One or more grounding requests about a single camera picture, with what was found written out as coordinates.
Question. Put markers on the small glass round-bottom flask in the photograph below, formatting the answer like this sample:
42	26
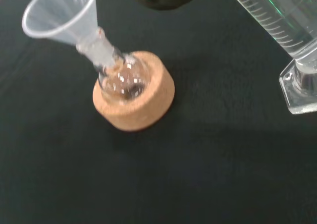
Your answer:
123	80

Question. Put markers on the clear plastic funnel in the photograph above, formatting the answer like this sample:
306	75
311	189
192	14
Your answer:
59	18

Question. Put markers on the black bench cloth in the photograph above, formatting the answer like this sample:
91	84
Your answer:
74	172

